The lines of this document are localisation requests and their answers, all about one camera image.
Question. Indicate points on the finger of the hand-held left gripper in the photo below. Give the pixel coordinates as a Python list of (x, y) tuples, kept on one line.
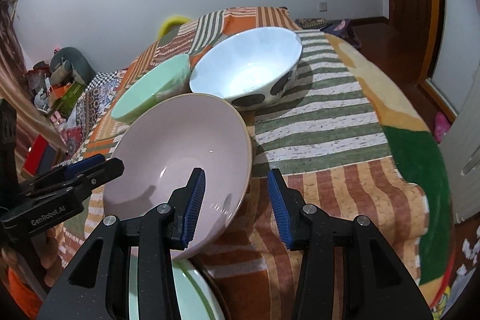
[(82, 164), (101, 172)]

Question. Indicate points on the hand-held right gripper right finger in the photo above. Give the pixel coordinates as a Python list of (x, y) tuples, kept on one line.
[(279, 209)]

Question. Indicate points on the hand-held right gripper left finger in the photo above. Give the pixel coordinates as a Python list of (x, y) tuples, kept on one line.
[(193, 209)]

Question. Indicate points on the pink bowl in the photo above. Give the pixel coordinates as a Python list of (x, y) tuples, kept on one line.
[(176, 155)]

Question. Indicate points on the pale green plate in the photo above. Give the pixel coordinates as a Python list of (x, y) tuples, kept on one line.
[(187, 293)]

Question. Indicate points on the person's left hand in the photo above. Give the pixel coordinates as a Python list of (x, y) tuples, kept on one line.
[(50, 248)]

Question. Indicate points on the red box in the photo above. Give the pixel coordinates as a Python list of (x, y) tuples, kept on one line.
[(34, 155)]

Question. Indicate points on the pink rabbit toy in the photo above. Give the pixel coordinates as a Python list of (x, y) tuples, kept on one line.
[(59, 120)]

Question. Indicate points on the patterned patchwork quilt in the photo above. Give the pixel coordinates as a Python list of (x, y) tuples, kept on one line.
[(93, 106)]

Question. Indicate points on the orange striped patchwork blanket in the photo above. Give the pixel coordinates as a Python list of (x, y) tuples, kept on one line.
[(318, 155)]

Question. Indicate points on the green storage box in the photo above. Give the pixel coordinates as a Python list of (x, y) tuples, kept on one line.
[(67, 97)]

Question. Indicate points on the pale green bowl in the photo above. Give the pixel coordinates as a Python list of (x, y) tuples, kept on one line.
[(150, 95)]

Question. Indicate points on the cartoon plush rug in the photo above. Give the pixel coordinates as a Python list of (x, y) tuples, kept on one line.
[(416, 162)]

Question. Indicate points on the white bowl with dark spots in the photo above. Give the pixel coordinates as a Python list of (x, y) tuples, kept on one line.
[(243, 69)]

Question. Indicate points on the yellow foam hoop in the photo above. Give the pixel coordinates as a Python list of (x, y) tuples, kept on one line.
[(172, 24)]

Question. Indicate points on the pink slipper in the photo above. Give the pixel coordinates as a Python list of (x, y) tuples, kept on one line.
[(441, 125)]

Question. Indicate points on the purple slipper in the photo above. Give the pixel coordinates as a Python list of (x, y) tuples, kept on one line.
[(343, 28)]

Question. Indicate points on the white sliding wardrobe door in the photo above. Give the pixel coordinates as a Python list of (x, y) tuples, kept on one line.
[(457, 24)]

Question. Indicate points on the wall socket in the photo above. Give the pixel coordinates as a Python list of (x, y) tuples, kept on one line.
[(322, 6)]

